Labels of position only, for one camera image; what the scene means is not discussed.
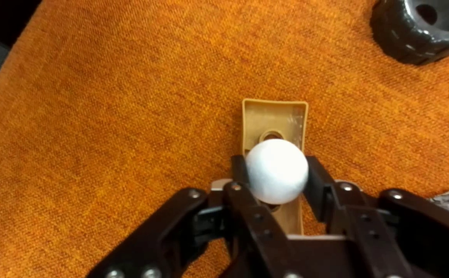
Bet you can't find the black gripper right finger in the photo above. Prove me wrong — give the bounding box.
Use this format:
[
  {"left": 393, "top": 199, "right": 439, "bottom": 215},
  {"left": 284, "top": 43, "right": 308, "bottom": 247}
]
[{"left": 303, "top": 154, "right": 449, "bottom": 278}]

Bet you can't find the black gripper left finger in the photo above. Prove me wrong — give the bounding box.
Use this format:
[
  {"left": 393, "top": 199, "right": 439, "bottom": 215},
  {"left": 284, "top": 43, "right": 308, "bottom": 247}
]
[{"left": 86, "top": 153, "right": 287, "bottom": 278}]

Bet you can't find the orange fabric sofa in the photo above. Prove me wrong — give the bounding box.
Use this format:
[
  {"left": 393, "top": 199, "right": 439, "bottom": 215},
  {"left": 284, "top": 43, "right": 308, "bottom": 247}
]
[{"left": 0, "top": 0, "right": 449, "bottom": 278}]

